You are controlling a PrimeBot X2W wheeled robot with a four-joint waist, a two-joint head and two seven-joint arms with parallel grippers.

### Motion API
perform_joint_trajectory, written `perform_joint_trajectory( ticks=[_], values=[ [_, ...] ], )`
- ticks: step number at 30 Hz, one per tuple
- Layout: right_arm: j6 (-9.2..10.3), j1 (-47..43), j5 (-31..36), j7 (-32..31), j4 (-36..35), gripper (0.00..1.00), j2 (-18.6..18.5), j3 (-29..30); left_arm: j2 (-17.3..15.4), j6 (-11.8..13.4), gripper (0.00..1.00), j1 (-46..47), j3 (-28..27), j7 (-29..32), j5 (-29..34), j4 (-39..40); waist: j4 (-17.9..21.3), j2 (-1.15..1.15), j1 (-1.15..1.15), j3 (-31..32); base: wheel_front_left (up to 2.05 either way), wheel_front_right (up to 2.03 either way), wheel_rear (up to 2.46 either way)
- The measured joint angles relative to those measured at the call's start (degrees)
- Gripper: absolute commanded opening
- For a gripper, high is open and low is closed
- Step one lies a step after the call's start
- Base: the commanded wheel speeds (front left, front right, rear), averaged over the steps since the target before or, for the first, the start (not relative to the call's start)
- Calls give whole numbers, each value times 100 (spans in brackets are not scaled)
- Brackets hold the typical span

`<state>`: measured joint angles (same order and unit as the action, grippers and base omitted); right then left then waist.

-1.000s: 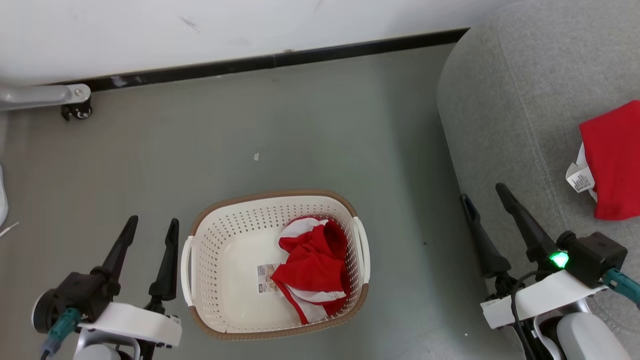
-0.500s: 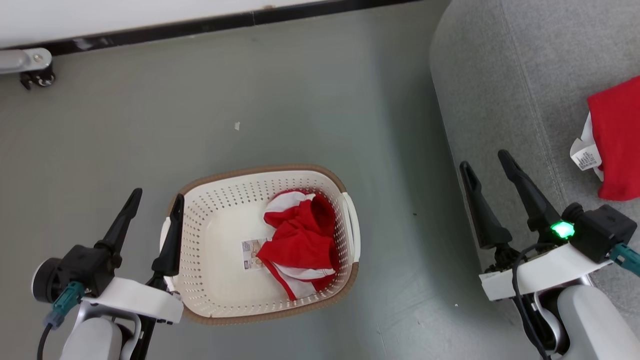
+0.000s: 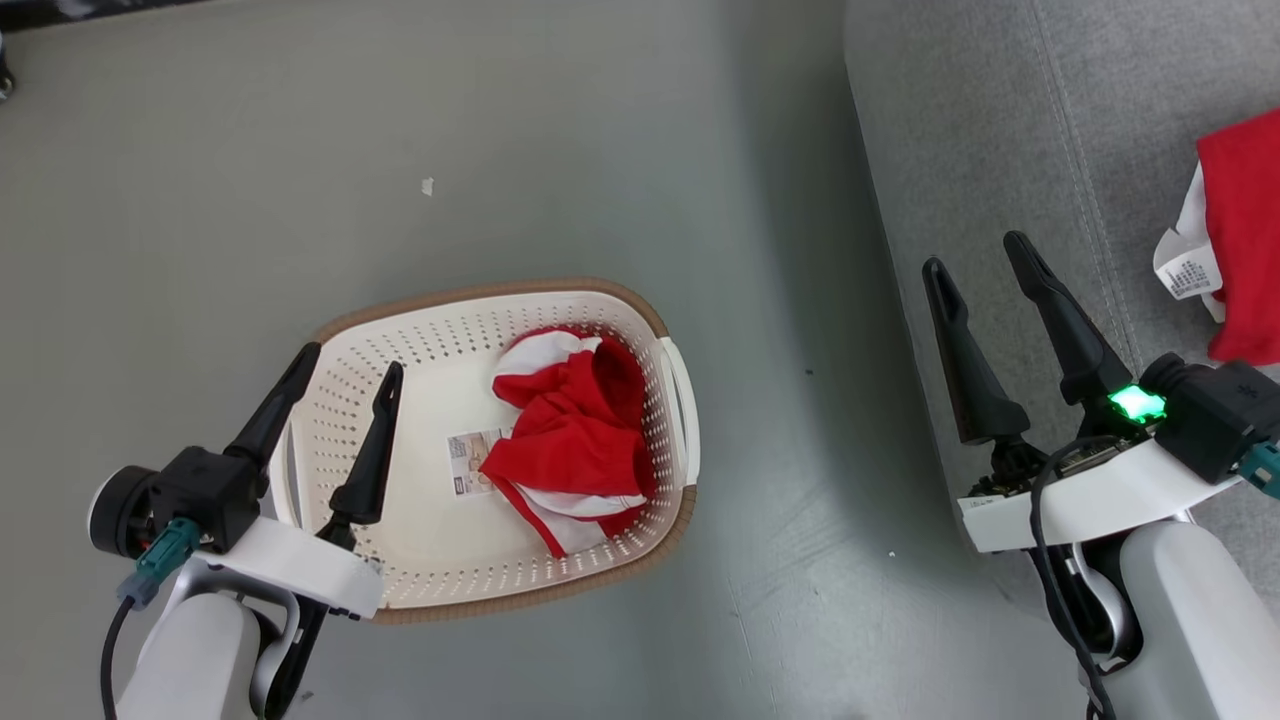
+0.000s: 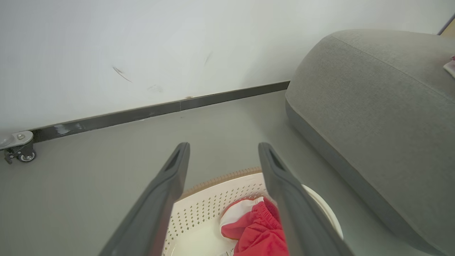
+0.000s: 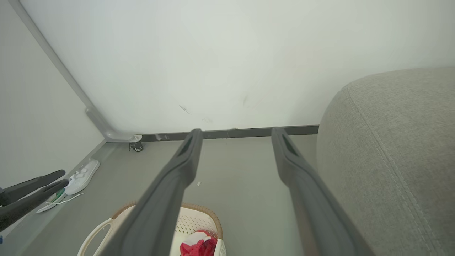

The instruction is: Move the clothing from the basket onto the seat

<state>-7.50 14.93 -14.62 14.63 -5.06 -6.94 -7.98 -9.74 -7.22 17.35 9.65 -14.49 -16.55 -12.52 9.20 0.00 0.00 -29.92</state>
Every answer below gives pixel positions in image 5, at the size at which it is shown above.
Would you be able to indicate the white green flat item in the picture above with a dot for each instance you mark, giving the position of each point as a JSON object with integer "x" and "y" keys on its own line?
{"x": 53, "y": 201}

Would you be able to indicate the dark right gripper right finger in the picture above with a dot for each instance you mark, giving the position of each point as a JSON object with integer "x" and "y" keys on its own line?
{"x": 316, "y": 213}

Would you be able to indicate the cream perforated laundry basket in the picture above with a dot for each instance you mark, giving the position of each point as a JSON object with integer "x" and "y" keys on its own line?
{"x": 199, "y": 220}

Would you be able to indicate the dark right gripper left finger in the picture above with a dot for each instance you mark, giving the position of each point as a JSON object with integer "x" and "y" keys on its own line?
{"x": 160, "y": 213}

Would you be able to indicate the black caster wheel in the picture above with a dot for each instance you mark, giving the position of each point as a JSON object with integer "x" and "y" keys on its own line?
{"x": 137, "y": 147}

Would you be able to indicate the grey fabric sofa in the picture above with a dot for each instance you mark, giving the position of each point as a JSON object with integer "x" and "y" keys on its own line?
{"x": 391, "y": 160}

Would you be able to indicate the red and white garment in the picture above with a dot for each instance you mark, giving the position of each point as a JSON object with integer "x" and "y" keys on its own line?
{"x": 199, "y": 247}

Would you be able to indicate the black baseboard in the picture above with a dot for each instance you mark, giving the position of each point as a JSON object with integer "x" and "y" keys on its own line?
{"x": 241, "y": 133}

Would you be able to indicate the thin white strip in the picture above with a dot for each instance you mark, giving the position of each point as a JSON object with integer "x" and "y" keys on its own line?
{"x": 69, "y": 199}

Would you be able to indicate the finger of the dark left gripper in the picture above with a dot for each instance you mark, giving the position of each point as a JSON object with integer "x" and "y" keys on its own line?
{"x": 32, "y": 202}
{"x": 32, "y": 186}

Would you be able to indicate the white slipper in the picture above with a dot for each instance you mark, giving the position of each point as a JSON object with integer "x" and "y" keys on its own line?
{"x": 83, "y": 176}

